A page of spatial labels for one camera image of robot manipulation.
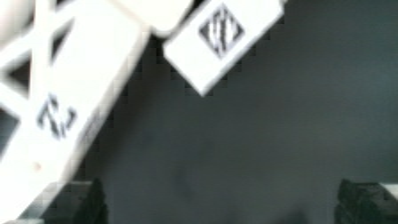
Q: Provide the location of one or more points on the white chair back frame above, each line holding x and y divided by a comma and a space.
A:
71, 45

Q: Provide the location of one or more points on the white chair leg block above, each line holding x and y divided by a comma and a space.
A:
215, 36

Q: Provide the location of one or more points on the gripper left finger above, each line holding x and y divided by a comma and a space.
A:
75, 208

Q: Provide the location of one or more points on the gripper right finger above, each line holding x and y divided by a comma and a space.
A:
366, 203

